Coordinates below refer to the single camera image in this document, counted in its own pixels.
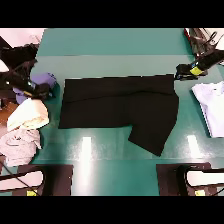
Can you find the white T-shirt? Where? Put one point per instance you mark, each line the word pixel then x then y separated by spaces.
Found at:
pixel 213 103

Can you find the black T-shirt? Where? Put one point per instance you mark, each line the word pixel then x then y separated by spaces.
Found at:
pixel 113 103

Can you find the purple garment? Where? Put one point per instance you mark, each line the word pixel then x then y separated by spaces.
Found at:
pixel 45 78

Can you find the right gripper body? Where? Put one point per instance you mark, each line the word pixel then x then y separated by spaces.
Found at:
pixel 185 71

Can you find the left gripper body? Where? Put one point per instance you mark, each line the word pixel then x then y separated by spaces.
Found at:
pixel 43 91

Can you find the dark green garment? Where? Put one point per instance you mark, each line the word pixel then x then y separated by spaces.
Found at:
pixel 196 38

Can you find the cream garment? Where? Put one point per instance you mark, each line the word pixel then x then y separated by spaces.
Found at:
pixel 28 115

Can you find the pale grey garment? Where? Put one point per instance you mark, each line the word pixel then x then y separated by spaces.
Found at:
pixel 18 146

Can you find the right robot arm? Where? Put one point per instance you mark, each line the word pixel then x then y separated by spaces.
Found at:
pixel 213 58

